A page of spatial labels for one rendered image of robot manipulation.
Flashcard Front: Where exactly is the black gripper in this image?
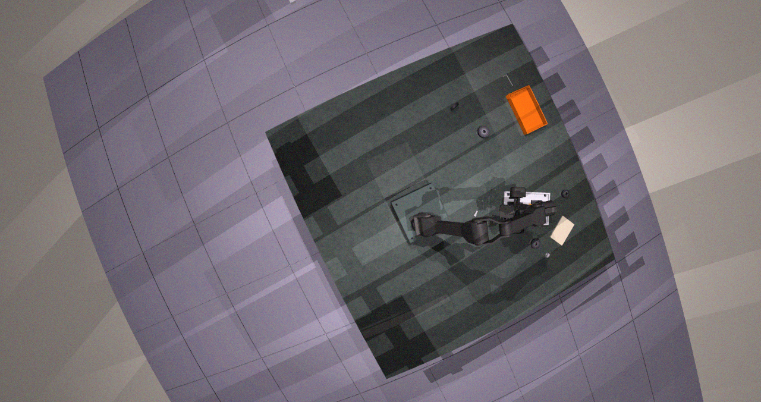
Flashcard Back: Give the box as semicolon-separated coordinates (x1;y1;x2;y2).
509;187;526;234

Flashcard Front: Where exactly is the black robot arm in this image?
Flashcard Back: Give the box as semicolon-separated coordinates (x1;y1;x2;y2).
409;200;557;246

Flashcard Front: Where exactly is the orange shallow tray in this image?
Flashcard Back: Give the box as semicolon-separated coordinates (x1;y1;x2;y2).
506;85;548;135

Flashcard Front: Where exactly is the beige flat rectangular board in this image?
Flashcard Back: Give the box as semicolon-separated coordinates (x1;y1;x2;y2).
550;216;574;245

